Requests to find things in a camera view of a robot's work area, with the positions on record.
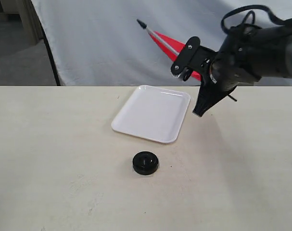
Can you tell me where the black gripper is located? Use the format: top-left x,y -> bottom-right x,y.
170,36 -> 261,117

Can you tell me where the red flag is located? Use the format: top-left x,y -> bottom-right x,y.
136,19 -> 202,81

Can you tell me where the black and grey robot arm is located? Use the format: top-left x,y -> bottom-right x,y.
171,24 -> 292,117

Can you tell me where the black round flag base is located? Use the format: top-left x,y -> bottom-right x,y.
132,151 -> 159,176

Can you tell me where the white plastic tray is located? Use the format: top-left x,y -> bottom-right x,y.
111,85 -> 191,144

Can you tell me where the white backdrop cloth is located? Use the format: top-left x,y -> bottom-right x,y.
30,0 -> 292,87

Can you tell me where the black cable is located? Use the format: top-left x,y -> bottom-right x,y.
220,4 -> 292,37

